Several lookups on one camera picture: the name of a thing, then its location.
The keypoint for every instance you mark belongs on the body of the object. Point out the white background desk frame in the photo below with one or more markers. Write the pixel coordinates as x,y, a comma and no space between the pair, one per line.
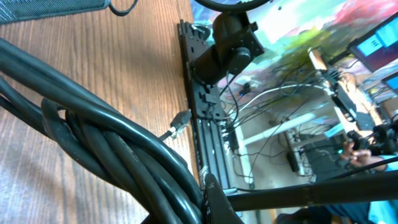
285,125

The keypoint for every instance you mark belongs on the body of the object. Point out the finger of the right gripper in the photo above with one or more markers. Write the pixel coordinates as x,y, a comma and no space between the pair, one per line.
25,10

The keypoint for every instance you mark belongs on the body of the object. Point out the background computer monitor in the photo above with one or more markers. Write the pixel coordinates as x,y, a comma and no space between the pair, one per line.
378,47

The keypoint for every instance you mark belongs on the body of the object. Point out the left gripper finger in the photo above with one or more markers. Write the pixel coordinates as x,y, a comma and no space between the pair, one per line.
217,208

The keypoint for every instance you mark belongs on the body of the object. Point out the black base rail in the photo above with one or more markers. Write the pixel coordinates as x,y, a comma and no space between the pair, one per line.
205,106

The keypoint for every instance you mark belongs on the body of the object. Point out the operator hand in background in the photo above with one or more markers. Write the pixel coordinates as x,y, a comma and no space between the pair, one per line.
359,158

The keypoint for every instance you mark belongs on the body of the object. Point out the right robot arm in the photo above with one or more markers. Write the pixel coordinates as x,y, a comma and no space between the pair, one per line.
235,43

